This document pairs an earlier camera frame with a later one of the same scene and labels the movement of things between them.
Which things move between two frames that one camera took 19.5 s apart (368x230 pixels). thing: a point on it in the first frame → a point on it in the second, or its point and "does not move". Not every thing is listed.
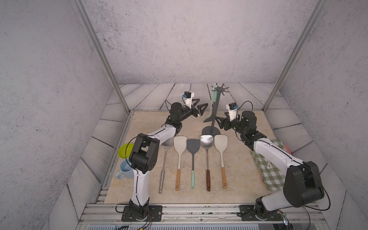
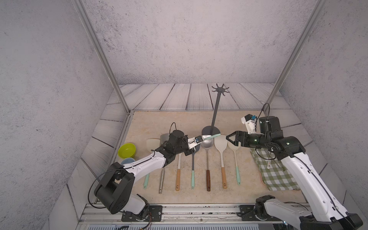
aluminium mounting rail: [112, 216] does not move
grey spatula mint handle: [193, 145] does not move
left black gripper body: [190, 112] → [189, 152]
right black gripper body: [229, 125] → [250, 141]
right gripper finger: [220, 119] → [227, 137]
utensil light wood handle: [221, 141] does not move
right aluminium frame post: [317, 11] does not move
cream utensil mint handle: [214, 97] → [235, 147]
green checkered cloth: [273, 174] does not move
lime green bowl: [124, 151] does not move
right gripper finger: [221, 124] → [235, 143]
